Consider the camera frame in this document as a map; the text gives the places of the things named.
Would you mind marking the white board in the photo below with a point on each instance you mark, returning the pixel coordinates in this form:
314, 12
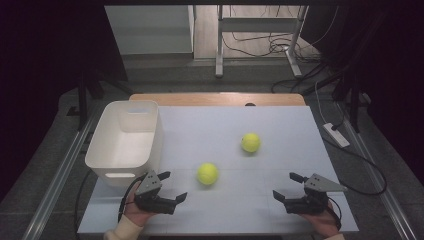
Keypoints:
216, 133

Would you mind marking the black stand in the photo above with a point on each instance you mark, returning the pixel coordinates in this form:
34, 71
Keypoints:
82, 100
354, 100

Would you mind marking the white cabinet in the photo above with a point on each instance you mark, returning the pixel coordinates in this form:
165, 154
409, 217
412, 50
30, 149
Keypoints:
150, 30

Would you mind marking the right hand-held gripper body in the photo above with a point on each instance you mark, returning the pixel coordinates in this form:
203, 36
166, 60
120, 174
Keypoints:
310, 200

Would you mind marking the person's right hand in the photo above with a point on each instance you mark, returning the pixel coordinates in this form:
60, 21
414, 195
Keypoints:
321, 223

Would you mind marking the person's left hand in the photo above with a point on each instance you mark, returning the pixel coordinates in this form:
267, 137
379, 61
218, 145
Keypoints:
136, 215

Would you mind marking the wooden table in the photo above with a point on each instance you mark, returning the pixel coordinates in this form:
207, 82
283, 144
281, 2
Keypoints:
216, 99

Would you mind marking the black plug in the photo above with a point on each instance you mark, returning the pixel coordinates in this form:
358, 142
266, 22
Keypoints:
336, 127

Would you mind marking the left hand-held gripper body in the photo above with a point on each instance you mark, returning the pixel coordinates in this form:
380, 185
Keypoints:
151, 201

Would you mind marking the aluminium rail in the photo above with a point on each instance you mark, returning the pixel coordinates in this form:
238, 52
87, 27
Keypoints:
56, 186
383, 193

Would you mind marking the white plastic bin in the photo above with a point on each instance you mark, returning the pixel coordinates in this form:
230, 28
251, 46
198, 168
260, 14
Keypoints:
123, 146

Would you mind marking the grey metal desk frame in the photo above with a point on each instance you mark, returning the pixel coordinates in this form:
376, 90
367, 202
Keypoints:
256, 25

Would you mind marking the yellow tennis ball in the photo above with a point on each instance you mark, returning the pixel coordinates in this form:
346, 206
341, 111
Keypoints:
207, 173
250, 142

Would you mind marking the white power strip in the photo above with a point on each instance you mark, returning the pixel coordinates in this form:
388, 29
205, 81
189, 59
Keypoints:
336, 135

